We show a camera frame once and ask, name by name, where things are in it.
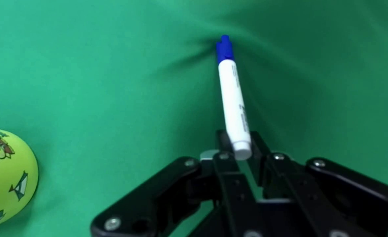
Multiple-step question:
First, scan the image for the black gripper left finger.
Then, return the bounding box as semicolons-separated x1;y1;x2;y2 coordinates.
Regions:
90;129;257;237

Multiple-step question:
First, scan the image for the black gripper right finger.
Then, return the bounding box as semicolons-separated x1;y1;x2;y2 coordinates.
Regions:
247;129;388;237

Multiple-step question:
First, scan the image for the white marker with blue cap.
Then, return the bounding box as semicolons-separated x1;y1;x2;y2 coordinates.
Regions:
214;33;253;162

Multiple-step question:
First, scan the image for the yellow cartoon print cup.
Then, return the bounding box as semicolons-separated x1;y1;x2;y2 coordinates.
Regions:
0;127;41;235

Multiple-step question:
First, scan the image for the green tablecloth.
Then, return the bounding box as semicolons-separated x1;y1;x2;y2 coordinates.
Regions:
0;0;388;237

